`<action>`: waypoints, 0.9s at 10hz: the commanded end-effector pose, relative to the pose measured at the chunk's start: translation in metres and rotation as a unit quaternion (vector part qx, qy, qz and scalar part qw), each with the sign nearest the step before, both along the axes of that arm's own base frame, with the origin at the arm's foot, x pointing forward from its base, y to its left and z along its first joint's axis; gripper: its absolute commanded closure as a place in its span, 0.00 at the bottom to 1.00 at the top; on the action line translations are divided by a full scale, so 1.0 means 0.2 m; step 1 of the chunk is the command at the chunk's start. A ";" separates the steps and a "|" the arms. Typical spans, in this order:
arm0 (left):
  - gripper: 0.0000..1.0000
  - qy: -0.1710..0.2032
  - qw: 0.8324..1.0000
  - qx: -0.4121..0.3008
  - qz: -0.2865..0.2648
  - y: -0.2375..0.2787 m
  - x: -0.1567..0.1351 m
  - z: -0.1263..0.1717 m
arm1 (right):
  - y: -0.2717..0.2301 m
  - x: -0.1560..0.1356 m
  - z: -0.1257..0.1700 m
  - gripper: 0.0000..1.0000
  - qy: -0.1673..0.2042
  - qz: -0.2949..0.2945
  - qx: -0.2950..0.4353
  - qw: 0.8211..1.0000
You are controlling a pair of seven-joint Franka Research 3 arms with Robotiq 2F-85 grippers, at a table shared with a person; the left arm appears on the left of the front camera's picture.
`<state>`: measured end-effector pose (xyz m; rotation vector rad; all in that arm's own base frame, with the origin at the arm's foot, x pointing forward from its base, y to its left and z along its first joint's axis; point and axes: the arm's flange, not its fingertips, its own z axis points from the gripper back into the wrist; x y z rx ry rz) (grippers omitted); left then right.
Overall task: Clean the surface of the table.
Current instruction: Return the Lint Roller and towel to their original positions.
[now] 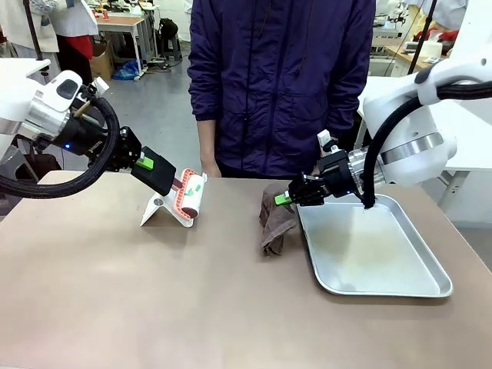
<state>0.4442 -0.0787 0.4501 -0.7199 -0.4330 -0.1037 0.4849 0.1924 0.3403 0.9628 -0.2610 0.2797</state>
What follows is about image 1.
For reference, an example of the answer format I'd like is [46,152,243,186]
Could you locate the white lint roller stand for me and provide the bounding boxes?
[139,194,198,228]

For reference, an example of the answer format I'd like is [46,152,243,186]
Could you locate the white side table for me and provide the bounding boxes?
[437,101,492,228]

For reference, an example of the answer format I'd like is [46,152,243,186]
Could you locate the wooden workbench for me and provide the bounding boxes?
[384,42,457,76]

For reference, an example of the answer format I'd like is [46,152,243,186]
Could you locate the brown cloth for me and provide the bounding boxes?
[258,183,301,258]

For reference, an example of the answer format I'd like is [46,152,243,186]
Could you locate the person's left forearm purple sleeve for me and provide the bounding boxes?
[324,53,373,144]

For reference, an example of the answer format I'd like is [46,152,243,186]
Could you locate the bystander white coat red trousers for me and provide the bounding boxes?
[49,0,100,85]

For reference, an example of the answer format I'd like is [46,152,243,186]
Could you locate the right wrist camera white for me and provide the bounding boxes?
[317,129,341,155]

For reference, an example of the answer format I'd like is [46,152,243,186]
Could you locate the person in purple jacket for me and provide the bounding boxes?
[187,0,377,180]

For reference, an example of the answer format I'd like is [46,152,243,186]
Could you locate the black stool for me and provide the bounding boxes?
[158,18,185,62]

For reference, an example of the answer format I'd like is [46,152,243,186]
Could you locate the black stand pole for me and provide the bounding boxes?
[25,0,44,62]

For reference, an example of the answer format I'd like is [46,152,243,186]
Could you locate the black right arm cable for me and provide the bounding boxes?
[359,80,492,211]

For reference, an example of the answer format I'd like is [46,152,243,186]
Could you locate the person's right forearm purple sleeve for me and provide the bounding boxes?
[187,49,221,124]

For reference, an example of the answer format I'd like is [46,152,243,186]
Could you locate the white desk brown top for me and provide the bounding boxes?
[95,14,151,75]

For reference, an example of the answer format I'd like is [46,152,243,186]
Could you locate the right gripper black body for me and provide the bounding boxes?
[317,149,364,200]

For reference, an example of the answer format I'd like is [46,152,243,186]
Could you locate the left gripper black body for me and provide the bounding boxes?
[61,111,128,173]

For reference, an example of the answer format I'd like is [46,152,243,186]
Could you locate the pink lint roller black grip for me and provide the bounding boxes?
[130,148,209,222]

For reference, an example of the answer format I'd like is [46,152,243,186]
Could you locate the metal tray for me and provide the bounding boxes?
[295,193,454,298]

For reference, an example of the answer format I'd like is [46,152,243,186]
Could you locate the cardboard box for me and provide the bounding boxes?
[90,38,116,81]

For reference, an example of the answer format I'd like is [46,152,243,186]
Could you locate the blue plastic bag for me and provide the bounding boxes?
[111,59,142,81]

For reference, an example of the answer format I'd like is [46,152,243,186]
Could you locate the person's right hand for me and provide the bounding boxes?
[198,118,223,178]

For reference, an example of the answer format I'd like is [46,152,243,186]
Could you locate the bystander in cream coat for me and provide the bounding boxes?
[0,0,61,55]

